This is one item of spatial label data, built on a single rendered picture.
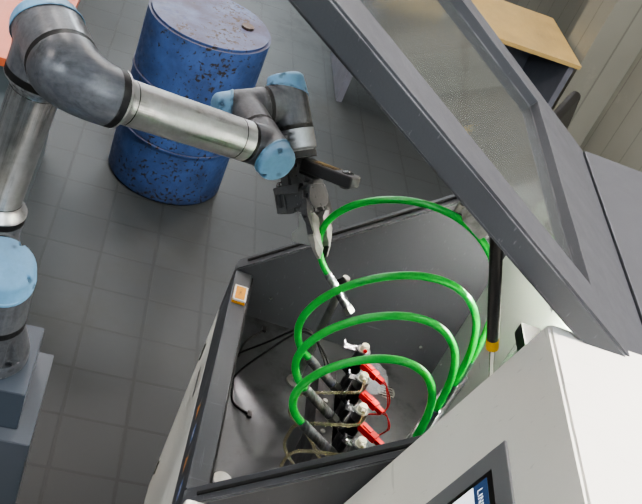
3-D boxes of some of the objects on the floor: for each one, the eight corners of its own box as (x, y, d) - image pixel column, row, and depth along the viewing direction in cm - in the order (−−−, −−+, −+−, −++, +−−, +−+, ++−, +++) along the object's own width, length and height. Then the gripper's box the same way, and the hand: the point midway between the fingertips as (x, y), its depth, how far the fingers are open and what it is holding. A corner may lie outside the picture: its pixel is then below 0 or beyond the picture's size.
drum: (224, 157, 416) (276, 11, 372) (215, 220, 376) (272, 65, 332) (117, 124, 405) (158, -30, 361) (96, 186, 365) (139, 20, 321)
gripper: (290, 155, 182) (308, 257, 183) (262, 157, 173) (281, 265, 175) (326, 147, 178) (344, 253, 179) (299, 149, 169) (318, 260, 170)
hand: (324, 250), depth 175 cm, fingers closed
